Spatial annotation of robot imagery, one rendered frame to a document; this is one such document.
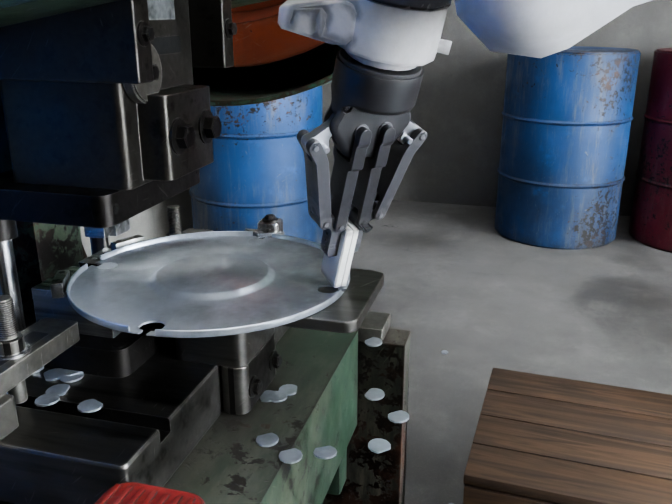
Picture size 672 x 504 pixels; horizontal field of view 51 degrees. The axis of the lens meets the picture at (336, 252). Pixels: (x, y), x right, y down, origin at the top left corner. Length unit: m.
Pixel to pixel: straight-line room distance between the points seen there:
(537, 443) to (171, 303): 0.78
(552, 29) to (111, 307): 0.46
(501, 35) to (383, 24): 0.12
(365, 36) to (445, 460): 1.39
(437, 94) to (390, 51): 3.43
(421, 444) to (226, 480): 1.23
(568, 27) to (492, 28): 0.05
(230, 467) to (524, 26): 0.46
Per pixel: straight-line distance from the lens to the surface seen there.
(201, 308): 0.68
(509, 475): 1.20
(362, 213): 0.67
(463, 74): 3.97
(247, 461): 0.70
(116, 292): 0.74
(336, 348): 0.90
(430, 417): 1.98
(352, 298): 0.69
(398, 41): 0.57
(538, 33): 0.48
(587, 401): 1.44
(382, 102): 0.59
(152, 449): 0.64
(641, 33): 3.97
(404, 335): 0.99
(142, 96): 0.67
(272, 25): 1.03
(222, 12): 0.78
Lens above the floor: 1.05
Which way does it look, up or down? 19 degrees down
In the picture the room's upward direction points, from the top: straight up
